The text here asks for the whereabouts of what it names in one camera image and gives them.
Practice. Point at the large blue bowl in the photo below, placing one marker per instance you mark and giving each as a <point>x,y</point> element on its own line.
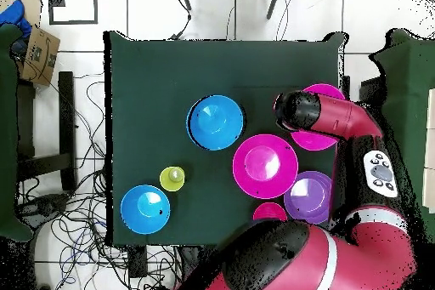
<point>145,209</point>
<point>214,122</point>

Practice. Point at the large pink bowl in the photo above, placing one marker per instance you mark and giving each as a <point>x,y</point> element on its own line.
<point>312,141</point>
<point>265,166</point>

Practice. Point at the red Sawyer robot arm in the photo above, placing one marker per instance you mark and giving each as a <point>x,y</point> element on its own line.
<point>340,120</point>

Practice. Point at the yellow cup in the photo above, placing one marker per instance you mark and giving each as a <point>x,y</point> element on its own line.
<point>172,178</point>

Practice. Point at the small crimson bowl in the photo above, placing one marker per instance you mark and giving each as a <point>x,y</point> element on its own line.
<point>269,211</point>

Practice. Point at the dark green table cloth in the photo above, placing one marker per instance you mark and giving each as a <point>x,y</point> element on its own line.
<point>153,75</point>

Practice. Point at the purple bowl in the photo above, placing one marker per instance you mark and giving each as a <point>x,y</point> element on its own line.
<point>307,198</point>

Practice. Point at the black box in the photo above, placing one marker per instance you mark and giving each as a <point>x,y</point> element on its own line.
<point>137,262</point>

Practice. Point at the printed cardboard box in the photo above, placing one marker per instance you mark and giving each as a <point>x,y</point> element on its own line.
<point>39,62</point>

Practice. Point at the green covered side table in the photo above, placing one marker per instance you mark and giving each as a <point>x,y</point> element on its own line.
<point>411,99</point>
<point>8,133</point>

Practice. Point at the plain cardboard box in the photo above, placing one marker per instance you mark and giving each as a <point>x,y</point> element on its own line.
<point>34,7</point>

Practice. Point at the blue cloth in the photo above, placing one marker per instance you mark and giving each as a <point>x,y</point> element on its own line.
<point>15,14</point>

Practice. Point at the black bench frame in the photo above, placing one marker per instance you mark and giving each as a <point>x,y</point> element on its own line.
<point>66,116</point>
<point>370,91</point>

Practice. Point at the black pedestal foot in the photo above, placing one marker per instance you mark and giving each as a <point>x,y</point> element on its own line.
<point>44,206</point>

